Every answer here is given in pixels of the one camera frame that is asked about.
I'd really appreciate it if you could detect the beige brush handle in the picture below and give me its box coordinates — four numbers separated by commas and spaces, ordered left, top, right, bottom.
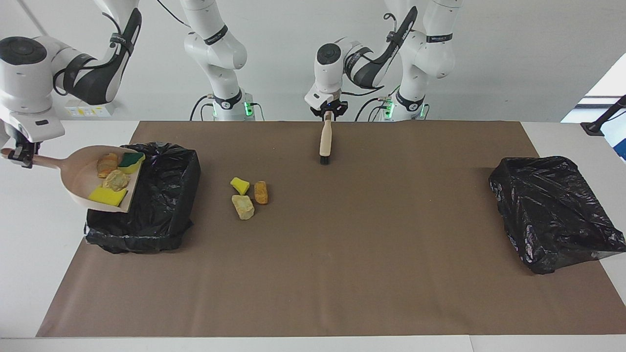
319, 111, 334, 165

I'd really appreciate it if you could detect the pink plastic dustpan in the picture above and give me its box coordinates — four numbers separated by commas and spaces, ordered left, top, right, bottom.
0, 145, 146, 214

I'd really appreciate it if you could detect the orange striped croissant toy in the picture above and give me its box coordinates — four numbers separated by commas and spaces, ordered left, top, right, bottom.
97, 153, 119, 179

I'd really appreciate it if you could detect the notched yellow sponge piece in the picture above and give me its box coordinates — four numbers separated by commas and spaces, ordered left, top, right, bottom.
88, 186, 129, 207

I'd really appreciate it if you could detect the pale croissant toy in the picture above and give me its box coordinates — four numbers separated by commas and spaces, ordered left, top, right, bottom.
102, 169, 131, 192

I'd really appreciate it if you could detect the green and yellow sponge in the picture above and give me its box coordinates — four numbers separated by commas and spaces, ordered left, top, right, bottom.
117, 152, 146, 175

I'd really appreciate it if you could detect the pale bread chunk toy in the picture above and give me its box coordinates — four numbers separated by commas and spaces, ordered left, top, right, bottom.
231, 195, 255, 220

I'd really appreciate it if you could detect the black bag-lined trash bin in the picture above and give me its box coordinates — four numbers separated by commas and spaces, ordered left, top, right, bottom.
84, 142, 202, 254
489, 156, 626, 275

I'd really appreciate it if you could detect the brown table mat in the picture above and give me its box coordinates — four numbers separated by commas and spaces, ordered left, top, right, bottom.
35, 121, 626, 338

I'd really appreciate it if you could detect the black left base cable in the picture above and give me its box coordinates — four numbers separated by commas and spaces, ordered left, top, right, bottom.
355, 97, 392, 122

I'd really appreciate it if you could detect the black base cable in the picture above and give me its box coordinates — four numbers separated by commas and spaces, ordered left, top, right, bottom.
355, 97, 392, 122
190, 95, 216, 121

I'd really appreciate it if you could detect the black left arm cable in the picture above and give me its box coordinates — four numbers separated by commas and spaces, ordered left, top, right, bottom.
340, 12, 398, 97

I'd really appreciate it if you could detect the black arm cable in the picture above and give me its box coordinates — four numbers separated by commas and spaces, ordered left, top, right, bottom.
340, 12, 398, 97
53, 0, 192, 98

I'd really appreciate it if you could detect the white wall socket box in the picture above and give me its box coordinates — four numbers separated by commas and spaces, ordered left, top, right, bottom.
66, 100, 116, 118

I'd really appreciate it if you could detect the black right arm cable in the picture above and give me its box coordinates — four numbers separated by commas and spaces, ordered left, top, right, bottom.
53, 0, 192, 98

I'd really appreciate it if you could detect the black right base cable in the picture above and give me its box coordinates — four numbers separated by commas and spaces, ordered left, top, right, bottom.
190, 95, 216, 121

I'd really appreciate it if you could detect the black camera stand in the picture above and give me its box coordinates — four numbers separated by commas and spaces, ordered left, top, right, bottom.
581, 95, 626, 136

